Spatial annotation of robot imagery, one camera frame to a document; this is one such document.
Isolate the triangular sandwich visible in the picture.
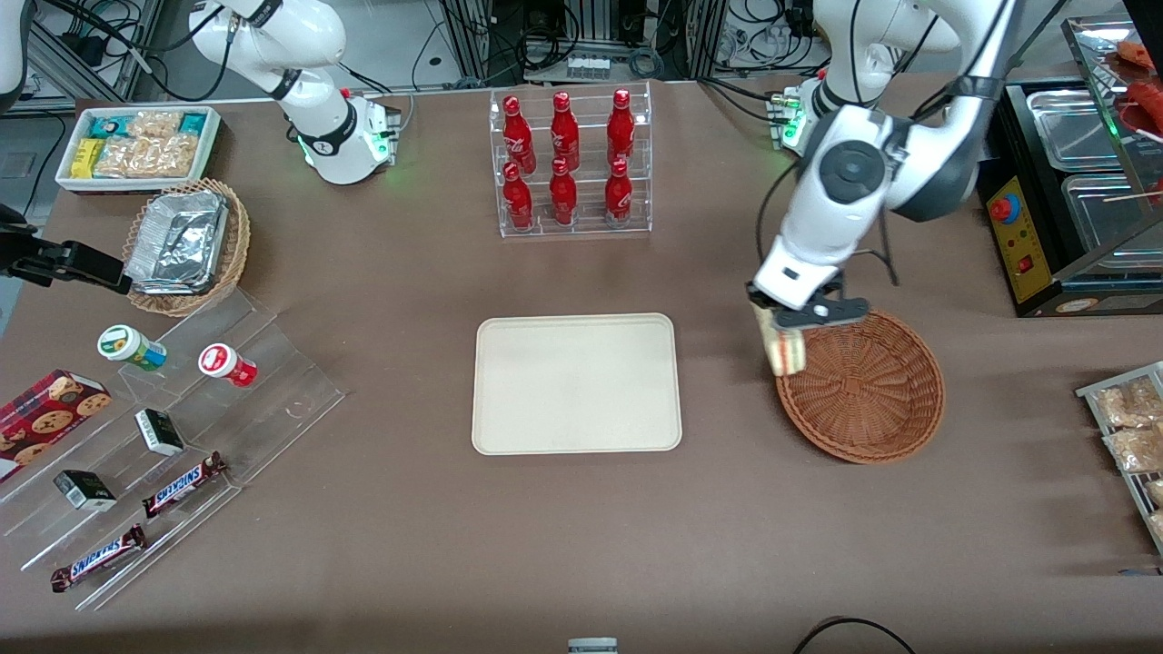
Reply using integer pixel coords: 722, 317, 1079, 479
752, 304, 808, 377

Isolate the brown round wicker basket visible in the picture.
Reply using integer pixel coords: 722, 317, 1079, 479
775, 309, 946, 465

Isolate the light tan wicker basket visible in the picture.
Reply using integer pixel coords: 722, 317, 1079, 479
123, 178, 251, 317

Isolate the cream plastic tray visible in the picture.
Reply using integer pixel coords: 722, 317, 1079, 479
472, 313, 683, 456

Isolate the tray of wrapped snacks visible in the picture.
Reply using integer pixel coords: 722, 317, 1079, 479
1077, 362, 1163, 555

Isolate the green lid snack cup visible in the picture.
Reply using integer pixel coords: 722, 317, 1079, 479
97, 324, 168, 372

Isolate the stack of foil trays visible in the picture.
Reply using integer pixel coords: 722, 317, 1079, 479
125, 191, 230, 296

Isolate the white plastic snack bin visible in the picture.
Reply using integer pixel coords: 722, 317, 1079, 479
55, 105, 222, 194

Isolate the clear bag of crackers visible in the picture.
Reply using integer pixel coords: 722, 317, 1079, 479
127, 111, 187, 142
95, 134, 201, 179

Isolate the red plaid cookie box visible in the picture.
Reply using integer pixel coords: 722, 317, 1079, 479
0, 369, 113, 484

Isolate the red lid snack cup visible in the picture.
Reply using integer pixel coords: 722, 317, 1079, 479
198, 343, 258, 389

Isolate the red cola bottle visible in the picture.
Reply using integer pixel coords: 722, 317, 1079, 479
607, 88, 636, 169
604, 159, 633, 224
502, 163, 534, 231
551, 91, 581, 172
502, 95, 537, 173
549, 157, 579, 226

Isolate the small black box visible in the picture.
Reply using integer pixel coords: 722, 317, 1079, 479
54, 470, 118, 511
134, 409, 185, 457

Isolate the clear acrylic bottle rack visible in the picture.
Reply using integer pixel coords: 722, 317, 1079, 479
489, 81, 653, 239

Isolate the black fryer machine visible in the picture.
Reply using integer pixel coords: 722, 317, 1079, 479
977, 77, 1163, 319

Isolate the clear acrylic stepped display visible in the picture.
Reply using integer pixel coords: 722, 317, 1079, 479
0, 286, 348, 611

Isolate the snickers chocolate bar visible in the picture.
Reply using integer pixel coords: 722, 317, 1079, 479
142, 451, 228, 519
50, 524, 148, 593

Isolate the steel fryer pan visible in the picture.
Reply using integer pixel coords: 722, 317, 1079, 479
1025, 86, 1128, 173
1059, 173, 1163, 275

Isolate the metal food display shelf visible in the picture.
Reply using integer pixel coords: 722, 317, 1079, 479
1061, 14, 1163, 205

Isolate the red food item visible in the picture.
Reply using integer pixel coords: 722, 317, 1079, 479
1127, 82, 1163, 137

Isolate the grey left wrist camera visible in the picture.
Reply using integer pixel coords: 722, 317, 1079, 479
800, 296, 870, 328

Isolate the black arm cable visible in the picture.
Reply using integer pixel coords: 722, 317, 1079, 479
756, 0, 1019, 290

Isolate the black cable loop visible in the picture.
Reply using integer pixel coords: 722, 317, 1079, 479
792, 618, 917, 654

